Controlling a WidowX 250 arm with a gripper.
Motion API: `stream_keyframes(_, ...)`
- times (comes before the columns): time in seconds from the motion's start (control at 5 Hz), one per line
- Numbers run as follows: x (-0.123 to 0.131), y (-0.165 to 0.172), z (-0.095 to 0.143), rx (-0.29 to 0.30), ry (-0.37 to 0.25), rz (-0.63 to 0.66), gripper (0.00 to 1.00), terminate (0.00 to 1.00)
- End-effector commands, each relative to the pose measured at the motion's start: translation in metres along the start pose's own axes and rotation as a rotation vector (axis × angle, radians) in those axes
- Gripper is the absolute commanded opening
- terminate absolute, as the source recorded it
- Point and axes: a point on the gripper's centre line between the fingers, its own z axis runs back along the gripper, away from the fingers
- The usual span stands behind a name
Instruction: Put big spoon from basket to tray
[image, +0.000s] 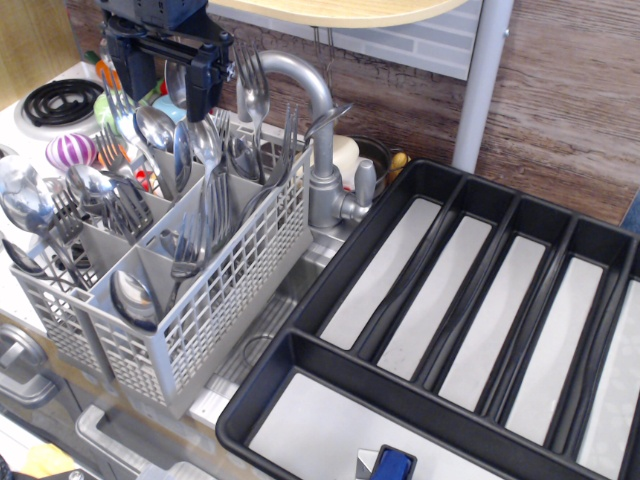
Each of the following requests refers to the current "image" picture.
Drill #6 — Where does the steel spoon front compartment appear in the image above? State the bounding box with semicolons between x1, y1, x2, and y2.
110;271;159;333

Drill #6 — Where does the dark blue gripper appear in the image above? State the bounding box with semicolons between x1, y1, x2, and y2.
99;1;233;122

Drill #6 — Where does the wooden shelf board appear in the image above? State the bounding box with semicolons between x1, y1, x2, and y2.
210;0;465;28

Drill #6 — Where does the steel spoon back left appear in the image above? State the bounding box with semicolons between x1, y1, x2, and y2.
134;105;175;153

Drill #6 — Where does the tall steel fork back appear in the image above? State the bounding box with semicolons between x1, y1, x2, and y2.
234;43;270;184

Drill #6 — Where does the blue object bottom edge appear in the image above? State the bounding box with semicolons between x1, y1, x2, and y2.
355;445;417;480

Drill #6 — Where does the steel fork right back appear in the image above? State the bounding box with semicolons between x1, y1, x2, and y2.
240;104;299;224

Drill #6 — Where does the steel fork back left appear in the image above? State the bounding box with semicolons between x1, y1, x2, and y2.
101;68;174;200

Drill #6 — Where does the grey plastic cutlery basket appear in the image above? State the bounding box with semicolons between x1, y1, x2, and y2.
9;110;315;420

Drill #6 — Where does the steel fork front centre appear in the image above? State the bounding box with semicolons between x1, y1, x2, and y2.
165;213;204;313

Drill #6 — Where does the small metal pot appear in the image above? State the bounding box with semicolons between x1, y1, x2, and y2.
352;135;410;199

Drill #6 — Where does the black coil stove burner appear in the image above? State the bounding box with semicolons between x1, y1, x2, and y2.
22;79;104;127

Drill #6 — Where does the black cutlery tray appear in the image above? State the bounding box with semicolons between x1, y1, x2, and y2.
216;159;639;479

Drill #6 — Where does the purple striped toy egg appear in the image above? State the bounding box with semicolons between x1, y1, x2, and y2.
45;133;98;172

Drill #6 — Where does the large steel spoon far left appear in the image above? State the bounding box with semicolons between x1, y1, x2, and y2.
1;155;87;290

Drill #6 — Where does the silver sink faucet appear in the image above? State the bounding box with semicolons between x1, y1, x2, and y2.
234;49;377;228

